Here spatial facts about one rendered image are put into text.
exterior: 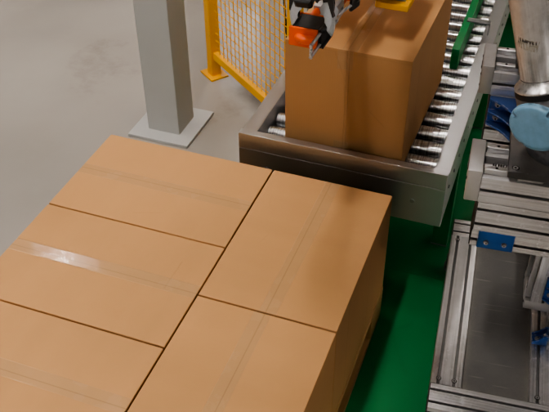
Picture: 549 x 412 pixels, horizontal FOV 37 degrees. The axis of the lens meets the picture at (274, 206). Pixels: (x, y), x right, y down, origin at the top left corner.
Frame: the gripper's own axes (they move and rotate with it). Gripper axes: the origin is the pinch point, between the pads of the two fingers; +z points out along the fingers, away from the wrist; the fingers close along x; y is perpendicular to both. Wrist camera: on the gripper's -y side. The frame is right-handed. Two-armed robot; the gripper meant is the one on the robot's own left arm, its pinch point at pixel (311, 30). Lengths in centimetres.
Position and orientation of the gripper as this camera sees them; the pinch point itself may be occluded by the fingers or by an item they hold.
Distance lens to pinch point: 205.7
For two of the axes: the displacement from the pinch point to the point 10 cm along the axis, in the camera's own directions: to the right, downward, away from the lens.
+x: -9.2, -2.4, 3.2
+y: 4.0, -6.0, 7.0
